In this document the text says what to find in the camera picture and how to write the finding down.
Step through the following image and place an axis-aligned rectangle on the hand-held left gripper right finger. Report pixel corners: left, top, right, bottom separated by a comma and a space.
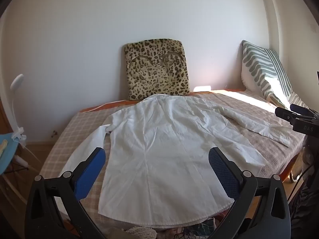
208, 147, 291, 239

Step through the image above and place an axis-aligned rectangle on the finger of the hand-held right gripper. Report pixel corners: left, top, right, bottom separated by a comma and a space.
275, 107, 300, 124
290, 104, 319, 118

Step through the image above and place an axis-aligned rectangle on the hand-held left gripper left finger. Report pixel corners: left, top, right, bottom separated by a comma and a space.
24, 147, 106, 239

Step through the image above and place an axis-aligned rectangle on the white shirt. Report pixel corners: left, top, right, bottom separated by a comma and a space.
58, 93, 292, 236

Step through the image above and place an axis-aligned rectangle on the plaid blanket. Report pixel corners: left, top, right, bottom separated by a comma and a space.
40, 90, 306, 219

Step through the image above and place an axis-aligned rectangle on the green striped pillow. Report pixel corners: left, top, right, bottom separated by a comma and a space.
240, 40, 309, 112

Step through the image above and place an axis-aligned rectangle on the patterned cloth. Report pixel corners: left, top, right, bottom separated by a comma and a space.
191, 224, 216, 239

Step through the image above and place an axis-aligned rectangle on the orange bed sheet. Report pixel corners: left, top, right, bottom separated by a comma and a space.
80, 88, 246, 114

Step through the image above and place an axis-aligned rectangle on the blue chair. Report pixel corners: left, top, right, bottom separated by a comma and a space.
0, 132, 40, 205

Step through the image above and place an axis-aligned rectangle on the beige fluffy cloth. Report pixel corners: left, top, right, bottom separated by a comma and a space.
128, 232, 158, 239

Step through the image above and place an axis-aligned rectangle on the wooden door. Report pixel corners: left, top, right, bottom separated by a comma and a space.
0, 100, 14, 135

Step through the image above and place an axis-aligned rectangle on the white clip desk lamp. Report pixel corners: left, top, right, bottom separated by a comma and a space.
9, 74, 27, 143

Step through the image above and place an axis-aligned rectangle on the leopard print cushion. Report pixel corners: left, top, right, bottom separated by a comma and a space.
124, 38, 191, 100

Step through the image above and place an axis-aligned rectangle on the wooden bed frame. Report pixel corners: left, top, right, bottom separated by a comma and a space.
282, 152, 306, 183

